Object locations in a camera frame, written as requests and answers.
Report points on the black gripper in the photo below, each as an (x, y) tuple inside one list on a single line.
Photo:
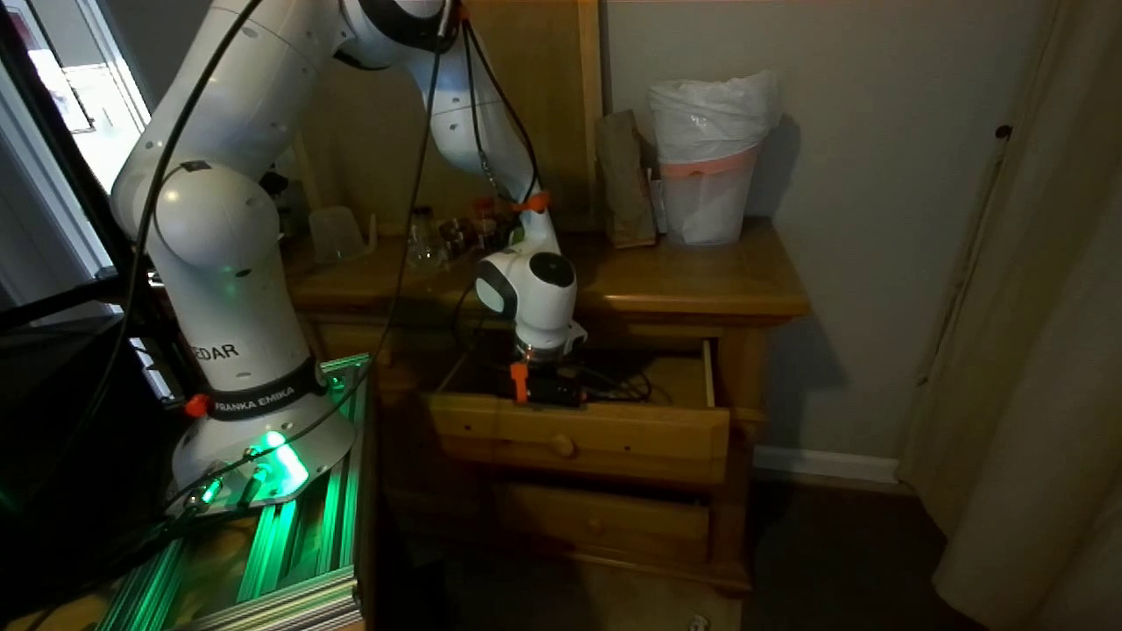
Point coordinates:
[(561, 381)]

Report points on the dresser drawer with round knob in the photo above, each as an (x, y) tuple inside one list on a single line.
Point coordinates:
[(584, 442), (606, 526)]

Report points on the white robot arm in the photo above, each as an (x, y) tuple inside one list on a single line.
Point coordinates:
[(221, 266)]

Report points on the wooden pine dresser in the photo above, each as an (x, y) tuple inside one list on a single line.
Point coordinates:
[(676, 281)]

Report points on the cluster of small dark trinkets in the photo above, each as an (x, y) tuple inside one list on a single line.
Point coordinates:
[(474, 230)]

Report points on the small clear bottle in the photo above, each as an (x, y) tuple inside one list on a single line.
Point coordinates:
[(423, 241)]

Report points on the brown cardboard piece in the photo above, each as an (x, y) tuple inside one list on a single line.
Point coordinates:
[(628, 187)]

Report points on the clear glass jar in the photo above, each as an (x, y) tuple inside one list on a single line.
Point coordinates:
[(334, 235)]

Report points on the white bin with plastic liner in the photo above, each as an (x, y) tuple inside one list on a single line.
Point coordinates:
[(707, 152)]

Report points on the tall wooden panel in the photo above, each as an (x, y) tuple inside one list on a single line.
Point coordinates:
[(374, 126)]

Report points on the aluminium extrusion robot stand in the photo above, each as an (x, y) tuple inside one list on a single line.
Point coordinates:
[(291, 549)]

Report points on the beige curtain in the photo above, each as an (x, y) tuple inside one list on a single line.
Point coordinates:
[(1028, 353)]

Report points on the small black wall hook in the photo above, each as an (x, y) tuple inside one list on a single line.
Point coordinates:
[(1000, 131)]

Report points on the window with white frame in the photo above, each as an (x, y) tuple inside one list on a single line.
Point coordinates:
[(81, 91)]

